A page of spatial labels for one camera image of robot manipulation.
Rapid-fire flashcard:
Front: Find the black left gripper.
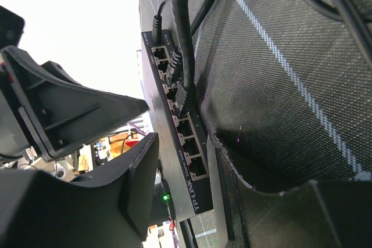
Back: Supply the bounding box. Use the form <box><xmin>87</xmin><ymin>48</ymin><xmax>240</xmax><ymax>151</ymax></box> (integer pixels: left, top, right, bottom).
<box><xmin>1</xmin><ymin>6</ymin><xmax>149</xmax><ymax>166</ymax></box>

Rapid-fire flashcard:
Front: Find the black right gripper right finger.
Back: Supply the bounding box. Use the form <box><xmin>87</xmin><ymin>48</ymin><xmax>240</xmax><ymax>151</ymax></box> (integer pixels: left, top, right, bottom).
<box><xmin>207</xmin><ymin>135</ymin><xmax>371</xmax><ymax>247</ymax></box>

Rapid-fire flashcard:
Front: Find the thin black cable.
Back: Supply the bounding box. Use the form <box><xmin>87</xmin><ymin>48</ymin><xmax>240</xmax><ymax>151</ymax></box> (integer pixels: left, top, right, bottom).
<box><xmin>168</xmin><ymin>0</ymin><xmax>230</xmax><ymax>82</ymax></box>
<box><xmin>170</xmin><ymin>0</ymin><xmax>197</xmax><ymax>115</ymax></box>

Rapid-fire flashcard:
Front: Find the black grid mat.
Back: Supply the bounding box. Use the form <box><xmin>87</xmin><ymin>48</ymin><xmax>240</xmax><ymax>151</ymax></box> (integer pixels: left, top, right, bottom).
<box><xmin>139</xmin><ymin>0</ymin><xmax>371</xmax><ymax>247</ymax></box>

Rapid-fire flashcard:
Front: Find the black network switch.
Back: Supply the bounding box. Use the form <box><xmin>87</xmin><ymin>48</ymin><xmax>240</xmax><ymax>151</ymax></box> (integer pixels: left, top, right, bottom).
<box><xmin>141</xmin><ymin>30</ymin><xmax>213</xmax><ymax>221</ymax></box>

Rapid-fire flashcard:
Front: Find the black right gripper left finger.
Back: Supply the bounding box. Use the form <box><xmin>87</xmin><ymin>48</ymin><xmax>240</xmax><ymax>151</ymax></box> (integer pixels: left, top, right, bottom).
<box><xmin>1</xmin><ymin>133</ymin><xmax>159</xmax><ymax>247</ymax></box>

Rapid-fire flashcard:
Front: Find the black power adapter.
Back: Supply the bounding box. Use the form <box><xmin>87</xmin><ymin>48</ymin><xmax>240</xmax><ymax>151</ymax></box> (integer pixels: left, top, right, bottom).
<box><xmin>152</xmin><ymin>0</ymin><xmax>170</xmax><ymax>45</ymax></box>

